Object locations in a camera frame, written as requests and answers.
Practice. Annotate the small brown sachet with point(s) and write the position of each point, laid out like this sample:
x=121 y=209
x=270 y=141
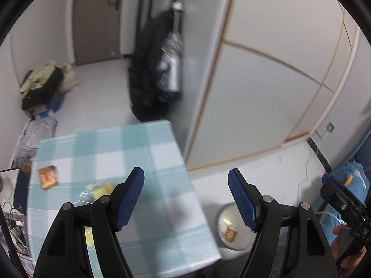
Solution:
x=47 y=176

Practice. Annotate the yellow snack packet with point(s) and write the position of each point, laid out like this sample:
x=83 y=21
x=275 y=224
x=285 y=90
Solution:
x=101 y=191

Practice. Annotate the blue bedding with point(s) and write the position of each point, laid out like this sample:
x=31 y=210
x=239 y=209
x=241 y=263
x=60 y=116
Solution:
x=356 y=176

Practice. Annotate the round metal waste bin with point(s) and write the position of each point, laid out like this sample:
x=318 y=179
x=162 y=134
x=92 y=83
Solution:
x=234 y=217

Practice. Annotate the black jacket on hook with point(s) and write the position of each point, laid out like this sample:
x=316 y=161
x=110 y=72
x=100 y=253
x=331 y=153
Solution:
x=147 y=78

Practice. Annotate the silver folded umbrella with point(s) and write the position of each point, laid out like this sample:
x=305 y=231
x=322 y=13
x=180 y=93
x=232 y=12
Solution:
x=171 y=69

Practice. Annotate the black clothing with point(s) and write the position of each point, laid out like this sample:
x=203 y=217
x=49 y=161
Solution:
x=43 y=92

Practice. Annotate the beige jacket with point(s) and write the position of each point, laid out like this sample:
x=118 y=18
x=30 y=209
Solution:
x=37 y=75

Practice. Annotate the cream tote bag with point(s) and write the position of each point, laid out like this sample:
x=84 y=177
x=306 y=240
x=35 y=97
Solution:
x=69 y=78

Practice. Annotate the wall socket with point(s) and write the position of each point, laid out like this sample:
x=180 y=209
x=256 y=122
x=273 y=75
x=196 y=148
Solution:
x=329 y=126

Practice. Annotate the dark blue box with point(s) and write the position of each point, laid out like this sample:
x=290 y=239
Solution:
x=21 y=188

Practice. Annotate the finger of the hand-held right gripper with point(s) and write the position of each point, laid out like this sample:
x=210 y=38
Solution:
x=333 y=192

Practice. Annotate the blue storage box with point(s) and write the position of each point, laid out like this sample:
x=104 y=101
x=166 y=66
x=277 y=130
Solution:
x=53 y=104

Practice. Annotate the black folded tripod stand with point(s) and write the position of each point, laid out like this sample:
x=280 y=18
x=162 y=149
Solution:
x=143 y=14

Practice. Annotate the grey plastic mailer bag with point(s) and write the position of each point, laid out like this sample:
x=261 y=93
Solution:
x=34 y=136

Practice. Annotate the teal checkered tablecloth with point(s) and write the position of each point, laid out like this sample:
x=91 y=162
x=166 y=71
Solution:
x=162 y=165

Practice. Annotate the person's right hand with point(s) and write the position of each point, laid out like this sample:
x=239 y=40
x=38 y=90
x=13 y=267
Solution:
x=352 y=262

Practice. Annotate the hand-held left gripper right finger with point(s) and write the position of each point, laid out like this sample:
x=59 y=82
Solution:
x=242 y=198

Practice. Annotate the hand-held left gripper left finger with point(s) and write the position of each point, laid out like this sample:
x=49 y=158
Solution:
x=130 y=199

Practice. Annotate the white wardrobe with wooden trim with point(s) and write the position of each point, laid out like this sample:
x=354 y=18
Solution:
x=260 y=78

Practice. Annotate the grey door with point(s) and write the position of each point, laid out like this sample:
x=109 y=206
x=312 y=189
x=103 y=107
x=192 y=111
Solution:
x=95 y=26

